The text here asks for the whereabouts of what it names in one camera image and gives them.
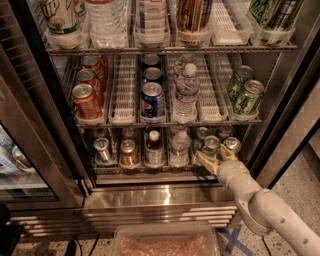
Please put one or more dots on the bronze can front bottom shelf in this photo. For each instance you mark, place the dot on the bronze can front bottom shelf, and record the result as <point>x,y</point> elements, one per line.
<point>128,153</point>

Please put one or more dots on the brown striped can top shelf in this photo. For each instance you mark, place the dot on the brown striped can top shelf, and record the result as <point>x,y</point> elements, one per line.
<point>193,15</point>

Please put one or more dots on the blue pepsi can rear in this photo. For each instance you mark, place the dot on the blue pepsi can rear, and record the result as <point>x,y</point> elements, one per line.
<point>151,60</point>

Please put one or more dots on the green can front bottom shelf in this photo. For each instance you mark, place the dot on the green can front bottom shelf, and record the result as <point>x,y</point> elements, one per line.
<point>211,145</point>

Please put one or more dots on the fridge door right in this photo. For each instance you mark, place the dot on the fridge door right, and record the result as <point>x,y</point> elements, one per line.
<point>290,112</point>

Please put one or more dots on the empty white tray top shelf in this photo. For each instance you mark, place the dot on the empty white tray top shelf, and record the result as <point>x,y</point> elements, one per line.
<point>230,24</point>

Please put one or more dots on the green black can top shelf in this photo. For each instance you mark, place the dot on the green black can top shelf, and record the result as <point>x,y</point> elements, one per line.
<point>275,14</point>

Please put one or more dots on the orange can front middle shelf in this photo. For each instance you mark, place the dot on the orange can front middle shelf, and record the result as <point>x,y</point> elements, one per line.
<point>86,101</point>

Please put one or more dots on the orange can shelf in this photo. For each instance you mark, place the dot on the orange can shelf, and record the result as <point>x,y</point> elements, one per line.
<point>95,63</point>
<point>86,101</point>
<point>88,76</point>

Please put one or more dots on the blue pepsi can front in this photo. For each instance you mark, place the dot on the blue pepsi can front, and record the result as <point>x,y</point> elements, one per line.
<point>152,100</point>

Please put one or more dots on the water bottle top shelf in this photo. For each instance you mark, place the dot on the water bottle top shelf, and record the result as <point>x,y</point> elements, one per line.
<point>107,22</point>

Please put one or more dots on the green can rear middle shelf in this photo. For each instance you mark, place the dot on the green can rear middle shelf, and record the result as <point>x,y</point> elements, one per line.
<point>239,76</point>

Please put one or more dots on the dark soda bottle white cap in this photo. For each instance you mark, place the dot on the dark soda bottle white cap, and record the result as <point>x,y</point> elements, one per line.
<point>154,149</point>

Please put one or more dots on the empty white tray left middle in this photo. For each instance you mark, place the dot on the empty white tray left middle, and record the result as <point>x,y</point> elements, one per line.
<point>122,110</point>

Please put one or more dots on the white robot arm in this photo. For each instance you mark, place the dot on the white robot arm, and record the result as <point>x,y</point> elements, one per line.
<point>261,209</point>

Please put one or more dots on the empty white tray right middle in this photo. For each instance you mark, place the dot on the empty white tray right middle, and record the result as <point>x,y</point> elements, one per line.
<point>210,105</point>

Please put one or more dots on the green can rear bottom shelf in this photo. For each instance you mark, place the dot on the green can rear bottom shelf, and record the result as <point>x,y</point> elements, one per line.
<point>198,136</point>

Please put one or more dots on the green can front middle shelf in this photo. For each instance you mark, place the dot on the green can front middle shelf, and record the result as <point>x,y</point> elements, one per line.
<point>248,97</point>

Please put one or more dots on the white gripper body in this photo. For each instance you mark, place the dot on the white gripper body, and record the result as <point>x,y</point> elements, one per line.
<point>227,170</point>

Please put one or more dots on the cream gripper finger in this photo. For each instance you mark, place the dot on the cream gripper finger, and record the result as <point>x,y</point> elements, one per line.
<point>210,164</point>
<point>226,154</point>

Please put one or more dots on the green can right rear bottom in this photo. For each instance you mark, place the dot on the green can right rear bottom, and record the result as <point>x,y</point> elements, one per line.
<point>224,132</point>

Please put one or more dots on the clear water bottle bottom shelf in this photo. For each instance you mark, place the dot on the clear water bottle bottom shelf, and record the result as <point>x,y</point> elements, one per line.
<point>179,149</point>

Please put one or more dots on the silver can front bottom shelf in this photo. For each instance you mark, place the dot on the silver can front bottom shelf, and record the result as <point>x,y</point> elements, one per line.
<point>101,146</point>

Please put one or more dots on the water bottle middle shelf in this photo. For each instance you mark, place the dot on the water bottle middle shelf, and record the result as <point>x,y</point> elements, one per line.
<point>187,88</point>

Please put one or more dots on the orange can rear middle shelf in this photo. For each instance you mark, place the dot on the orange can rear middle shelf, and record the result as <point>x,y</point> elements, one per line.
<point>95,63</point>

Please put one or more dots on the fridge glass door left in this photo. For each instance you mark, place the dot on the fridge glass door left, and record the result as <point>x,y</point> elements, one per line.
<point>37,115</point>

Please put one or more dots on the blue pepsi can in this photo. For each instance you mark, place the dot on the blue pepsi can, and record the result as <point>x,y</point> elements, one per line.
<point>151,60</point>
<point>152,100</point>
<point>152,74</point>

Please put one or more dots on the green can right front bottom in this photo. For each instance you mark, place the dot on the green can right front bottom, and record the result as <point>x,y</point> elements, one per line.
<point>233,144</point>

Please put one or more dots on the white labelled bottle top shelf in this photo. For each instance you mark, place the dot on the white labelled bottle top shelf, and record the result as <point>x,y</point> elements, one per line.
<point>151,22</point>

